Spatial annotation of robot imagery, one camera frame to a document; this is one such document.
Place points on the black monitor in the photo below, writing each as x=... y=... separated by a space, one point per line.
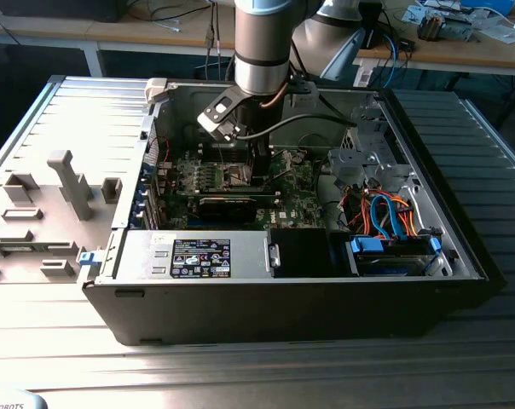
x=61 y=8

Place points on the black box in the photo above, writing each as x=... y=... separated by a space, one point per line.
x=372 y=25

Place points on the black graphics card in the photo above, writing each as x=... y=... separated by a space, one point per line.
x=227 y=209

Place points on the silver metal disk bay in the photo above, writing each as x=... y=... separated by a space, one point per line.
x=368 y=164

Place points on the silver green CPU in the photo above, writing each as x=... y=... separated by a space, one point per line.
x=238 y=176

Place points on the grey case latch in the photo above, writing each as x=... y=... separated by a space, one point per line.
x=157 y=91

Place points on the black PC case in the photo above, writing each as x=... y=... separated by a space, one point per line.
x=240 y=315

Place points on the green motherboard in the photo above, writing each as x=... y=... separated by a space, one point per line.
x=296 y=204

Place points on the green RAM stick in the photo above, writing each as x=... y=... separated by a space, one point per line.
x=21 y=248

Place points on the wooden desk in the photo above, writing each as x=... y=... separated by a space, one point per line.
x=453 y=51
x=112 y=36

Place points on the silver metal drive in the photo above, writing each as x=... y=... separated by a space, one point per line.
x=458 y=30

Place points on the blue box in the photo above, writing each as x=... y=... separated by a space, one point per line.
x=487 y=5

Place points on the grey parts rack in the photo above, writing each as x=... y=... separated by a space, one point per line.
x=48 y=213

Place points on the silver power supply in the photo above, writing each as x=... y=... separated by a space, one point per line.
x=146 y=255

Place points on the CPU socket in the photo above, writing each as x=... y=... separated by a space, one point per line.
x=226 y=175

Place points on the blue plastic clip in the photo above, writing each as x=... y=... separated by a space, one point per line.
x=87 y=259

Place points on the white label tag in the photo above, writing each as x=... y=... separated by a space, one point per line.
x=363 y=77

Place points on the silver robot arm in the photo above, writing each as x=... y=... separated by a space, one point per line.
x=262 y=38

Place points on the hard disk in blue carrier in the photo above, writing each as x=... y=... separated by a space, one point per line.
x=389 y=260

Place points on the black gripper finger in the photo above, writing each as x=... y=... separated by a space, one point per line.
x=261 y=162

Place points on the metal heat sink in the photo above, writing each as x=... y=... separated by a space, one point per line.
x=430 y=27

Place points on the black plastic shroud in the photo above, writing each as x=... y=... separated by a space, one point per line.
x=302 y=253

